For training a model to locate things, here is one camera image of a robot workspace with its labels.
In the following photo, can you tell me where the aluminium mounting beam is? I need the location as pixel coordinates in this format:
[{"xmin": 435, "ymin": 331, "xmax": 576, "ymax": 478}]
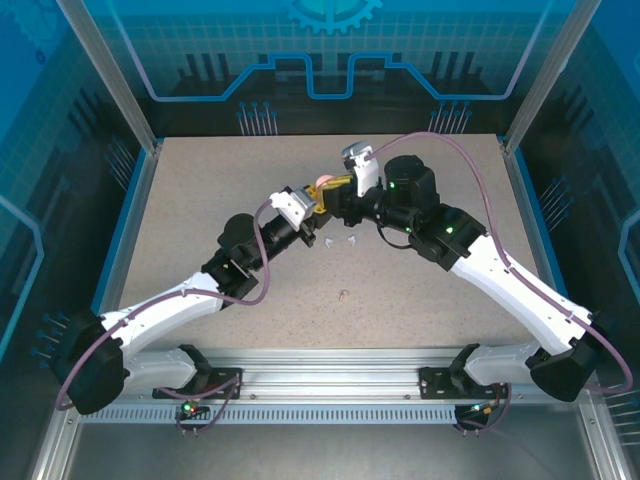
[{"xmin": 67, "ymin": 348, "xmax": 596, "ymax": 401}]

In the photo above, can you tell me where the grey metal lower tray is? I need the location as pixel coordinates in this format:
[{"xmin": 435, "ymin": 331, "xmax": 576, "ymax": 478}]
[{"xmin": 29, "ymin": 389, "xmax": 640, "ymax": 480}]

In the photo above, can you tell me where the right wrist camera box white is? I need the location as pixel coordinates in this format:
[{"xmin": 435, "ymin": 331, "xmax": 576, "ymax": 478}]
[{"xmin": 341, "ymin": 141, "xmax": 382, "ymax": 197}]

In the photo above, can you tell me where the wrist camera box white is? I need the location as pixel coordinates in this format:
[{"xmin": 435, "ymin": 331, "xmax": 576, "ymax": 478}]
[
  {"xmin": 269, "ymin": 185, "xmax": 315, "ymax": 230},
  {"xmin": 341, "ymin": 141, "xmax": 382, "ymax": 197}
]

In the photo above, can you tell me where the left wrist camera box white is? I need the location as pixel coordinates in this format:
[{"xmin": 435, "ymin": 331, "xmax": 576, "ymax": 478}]
[{"xmin": 269, "ymin": 185, "xmax": 315, "ymax": 230}]

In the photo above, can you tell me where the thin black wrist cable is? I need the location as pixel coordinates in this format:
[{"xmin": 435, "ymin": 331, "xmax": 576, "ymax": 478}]
[{"xmin": 377, "ymin": 224, "xmax": 416, "ymax": 250}]

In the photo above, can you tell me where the blue edged table side rail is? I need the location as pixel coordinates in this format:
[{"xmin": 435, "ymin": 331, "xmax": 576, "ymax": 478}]
[
  {"xmin": 92, "ymin": 142, "xmax": 164, "ymax": 321},
  {"xmin": 502, "ymin": 139, "xmax": 574, "ymax": 304}
]

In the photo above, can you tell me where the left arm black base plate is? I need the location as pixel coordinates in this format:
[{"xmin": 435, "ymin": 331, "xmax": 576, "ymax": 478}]
[{"xmin": 152, "ymin": 367, "xmax": 245, "ymax": 400}]

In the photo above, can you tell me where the aluminium frame post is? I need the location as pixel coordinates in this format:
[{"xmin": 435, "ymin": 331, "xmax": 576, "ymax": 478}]
[
  {"xmin": 55, "ymin": 0, "xmax": 164, "ymax": 154},
  {"xmin": 503, "ymin": 0, "xmax": 605, "ymax": 154}
]

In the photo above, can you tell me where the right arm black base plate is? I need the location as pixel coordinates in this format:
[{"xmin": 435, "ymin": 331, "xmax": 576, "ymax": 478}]
[{"xmin": 418, "ymin": 365, "xmax": 511, "ymax": 400}]

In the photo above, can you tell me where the slotted grey cable duct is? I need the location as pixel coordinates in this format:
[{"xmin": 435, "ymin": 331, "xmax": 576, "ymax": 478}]
[{"xmin": 79, "ymin": 405, "xmax": 459, "ymax": 425}]

